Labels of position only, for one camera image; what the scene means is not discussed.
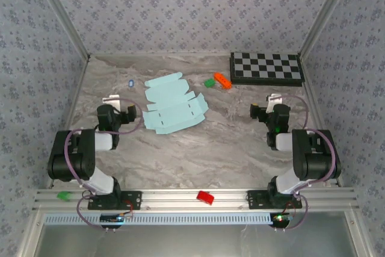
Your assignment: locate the aluminium side rail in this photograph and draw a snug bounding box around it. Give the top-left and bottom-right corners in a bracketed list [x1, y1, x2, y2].
[46, 57, 90, 188]
[301, 55, 344, 187]

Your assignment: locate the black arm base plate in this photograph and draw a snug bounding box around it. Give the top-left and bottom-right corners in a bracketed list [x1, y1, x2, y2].
[87, 190, 143, 211]
[246, 190, 303, 210]

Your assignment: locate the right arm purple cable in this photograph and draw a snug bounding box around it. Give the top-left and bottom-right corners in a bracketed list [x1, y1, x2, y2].
[275, 94, 336, 232]

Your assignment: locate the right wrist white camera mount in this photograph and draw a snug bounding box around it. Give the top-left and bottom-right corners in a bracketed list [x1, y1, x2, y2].
[266, 93, 283, 113]

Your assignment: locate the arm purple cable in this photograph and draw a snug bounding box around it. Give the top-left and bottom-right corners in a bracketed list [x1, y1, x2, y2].
[64, 99, 144, 231]
[275, 94, 336, 232]

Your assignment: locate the long aluminium base rail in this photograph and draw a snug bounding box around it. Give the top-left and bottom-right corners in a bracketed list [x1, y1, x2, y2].
[32, 187, 360, 211]

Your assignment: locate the light teal paper box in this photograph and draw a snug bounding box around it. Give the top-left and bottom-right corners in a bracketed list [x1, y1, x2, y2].
[141, 72, 209, 136]

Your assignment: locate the black grey chessboard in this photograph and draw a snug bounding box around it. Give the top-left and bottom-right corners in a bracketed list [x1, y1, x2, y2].
[229, 52, 306, 87]

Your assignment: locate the aluminium frame post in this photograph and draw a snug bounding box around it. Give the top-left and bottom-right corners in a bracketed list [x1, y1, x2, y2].
[300, 0, 359, 59]

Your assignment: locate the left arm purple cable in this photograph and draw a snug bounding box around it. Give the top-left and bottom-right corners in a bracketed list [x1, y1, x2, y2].
[64, 99, 144, 231]

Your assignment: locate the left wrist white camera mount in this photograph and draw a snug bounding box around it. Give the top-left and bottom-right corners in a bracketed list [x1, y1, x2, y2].
[102, 94, 121, 112]

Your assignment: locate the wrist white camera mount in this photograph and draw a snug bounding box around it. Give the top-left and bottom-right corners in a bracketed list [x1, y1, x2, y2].
[102, 94, 121, 112]
[266, 93, 283, 113]

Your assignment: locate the orange toy brick chassis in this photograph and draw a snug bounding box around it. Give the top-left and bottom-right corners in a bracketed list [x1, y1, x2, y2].
[214, 72, 233, 89]

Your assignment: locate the grey metal panel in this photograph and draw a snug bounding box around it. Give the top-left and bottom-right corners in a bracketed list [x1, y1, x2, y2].
[35, 223, 359, 257]

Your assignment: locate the red toy block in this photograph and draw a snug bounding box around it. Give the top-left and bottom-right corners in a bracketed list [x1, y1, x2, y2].
[196, 190, 215, 206]

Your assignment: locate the small circuit board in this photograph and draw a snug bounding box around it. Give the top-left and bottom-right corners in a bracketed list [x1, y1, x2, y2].
[100, 213, 133, 224]
[270, 212, 294, 228]

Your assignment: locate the slotted grey cable duct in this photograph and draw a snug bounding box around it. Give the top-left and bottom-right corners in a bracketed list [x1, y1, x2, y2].
[43, 212, 274, 226]

